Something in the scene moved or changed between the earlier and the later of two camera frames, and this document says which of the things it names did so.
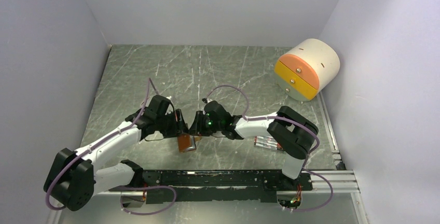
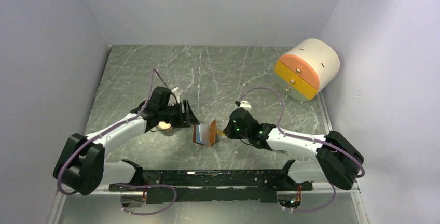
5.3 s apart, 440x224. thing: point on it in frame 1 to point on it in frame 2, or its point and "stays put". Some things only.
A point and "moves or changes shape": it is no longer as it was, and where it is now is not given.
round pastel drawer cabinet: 306,67 stays put
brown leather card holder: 186,142 moves or changes shape
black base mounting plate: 218,185 stays put
